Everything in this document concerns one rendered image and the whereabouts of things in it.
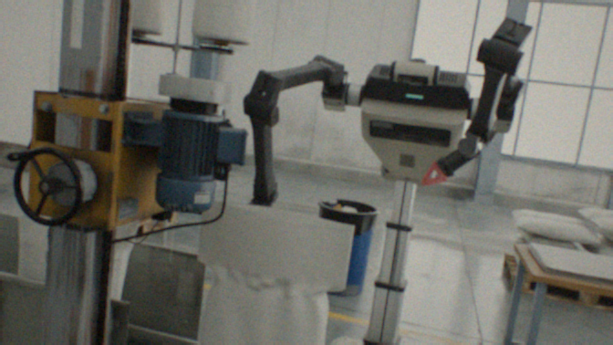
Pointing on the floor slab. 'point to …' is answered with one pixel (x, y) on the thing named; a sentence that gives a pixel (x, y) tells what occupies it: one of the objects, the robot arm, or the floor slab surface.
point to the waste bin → (363, 219)
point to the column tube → (61, 237)
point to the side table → (540, 293)
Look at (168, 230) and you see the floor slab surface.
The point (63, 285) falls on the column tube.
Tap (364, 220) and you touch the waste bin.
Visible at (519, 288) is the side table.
